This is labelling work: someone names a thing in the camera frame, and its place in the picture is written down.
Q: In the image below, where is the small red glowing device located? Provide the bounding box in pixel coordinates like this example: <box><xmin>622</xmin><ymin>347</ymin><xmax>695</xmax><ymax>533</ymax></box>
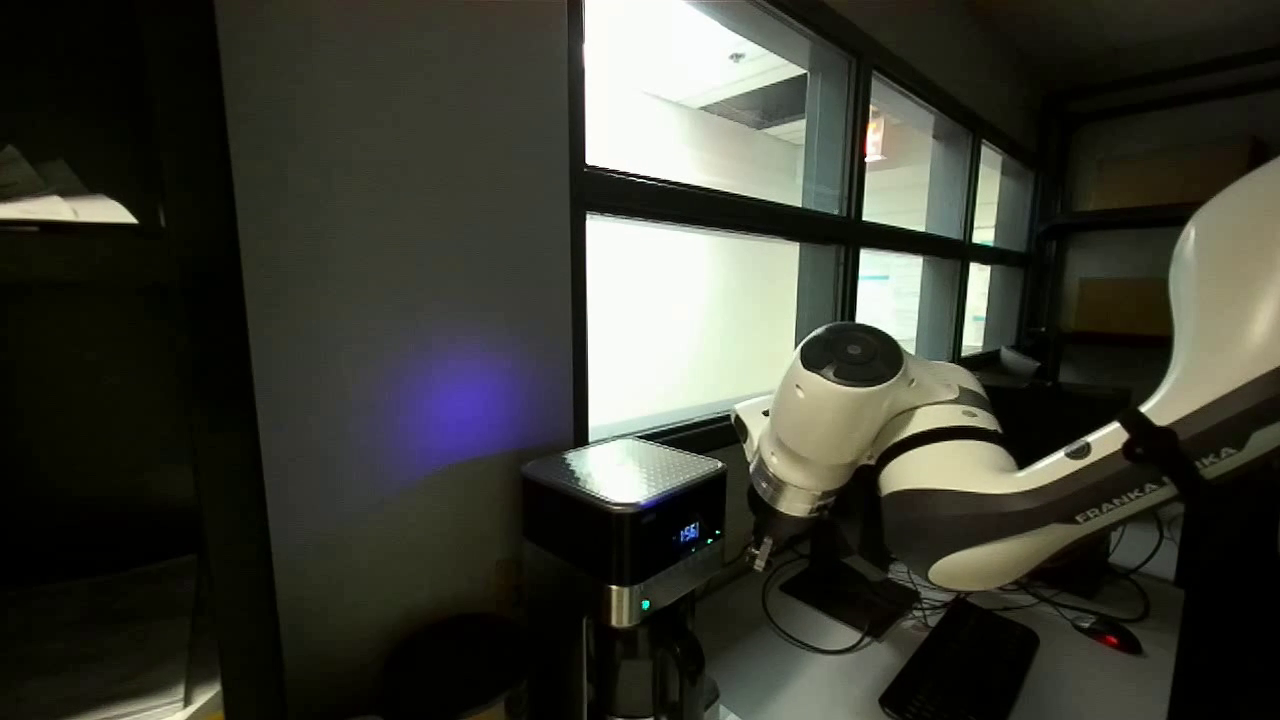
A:
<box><xmin>1082</xmin><ymin>613</ymin><xmax>1151</xmax><ymax>659</ymax></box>

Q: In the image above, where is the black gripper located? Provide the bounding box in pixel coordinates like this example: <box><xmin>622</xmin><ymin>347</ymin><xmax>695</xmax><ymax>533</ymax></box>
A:
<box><xmin>749</xmin><ymin>493</ymin><xmax>871</xmax><ymax>582</ymax></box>

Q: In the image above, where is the black round bin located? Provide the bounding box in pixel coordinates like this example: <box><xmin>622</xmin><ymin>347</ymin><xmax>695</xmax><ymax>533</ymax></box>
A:
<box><xmin>380</xmin><ymin>609</ymin><xmax>539</xmax><ymax>720</ymax></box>

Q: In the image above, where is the black stand base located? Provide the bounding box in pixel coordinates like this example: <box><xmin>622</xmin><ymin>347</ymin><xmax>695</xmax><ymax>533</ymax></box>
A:
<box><xmin>778</xmin><ymin>551</ymin><xmax>923</xmax><ymax>641</ymax></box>

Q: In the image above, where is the black flat panel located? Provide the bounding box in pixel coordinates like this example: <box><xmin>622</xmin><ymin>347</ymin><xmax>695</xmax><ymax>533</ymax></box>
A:
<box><xmin>877</xmin><ymin>593</ymin><xmax>1043</xmax><ymax>720</ymax></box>

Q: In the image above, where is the dark shelving unit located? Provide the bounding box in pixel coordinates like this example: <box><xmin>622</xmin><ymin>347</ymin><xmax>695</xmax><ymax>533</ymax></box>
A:
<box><xmin>0</xmin><ymin>0</ymin><xmax>294</xmax><ymax>720</ymax></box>

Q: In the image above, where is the thin black cable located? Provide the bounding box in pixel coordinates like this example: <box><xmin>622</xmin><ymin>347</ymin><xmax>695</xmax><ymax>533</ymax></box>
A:
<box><xmin>757</xmin><ymin>565</ymin><xmax>885</xmax><ymax>659</ymax></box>

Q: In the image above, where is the black window frame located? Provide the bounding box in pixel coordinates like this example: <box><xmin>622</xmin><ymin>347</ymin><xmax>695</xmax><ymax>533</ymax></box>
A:
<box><xmin>563</xmin><ymin>0</ymin><xmax>1055</xmax><ymax>452</ymax></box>

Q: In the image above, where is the dark wall shelf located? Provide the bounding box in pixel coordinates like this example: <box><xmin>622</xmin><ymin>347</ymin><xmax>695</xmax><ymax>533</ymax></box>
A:
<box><xmin>1031</xmin><ymin>51</ymin><xmax>1280</xmax><ymax>406</ymax></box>

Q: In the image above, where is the black silver coffeemaker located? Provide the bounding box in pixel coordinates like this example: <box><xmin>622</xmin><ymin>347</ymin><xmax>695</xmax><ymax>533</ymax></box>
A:
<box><xmin>517</xmin><ymin>436</ymin><xmax>738</xmax><ymax>720</ymax></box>

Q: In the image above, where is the white paper stack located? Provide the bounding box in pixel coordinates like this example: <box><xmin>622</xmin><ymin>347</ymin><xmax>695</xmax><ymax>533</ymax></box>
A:
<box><xmin>0</xmin><ymin>139</ymin><xmax>146</xmax><ymax>229</ymax></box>

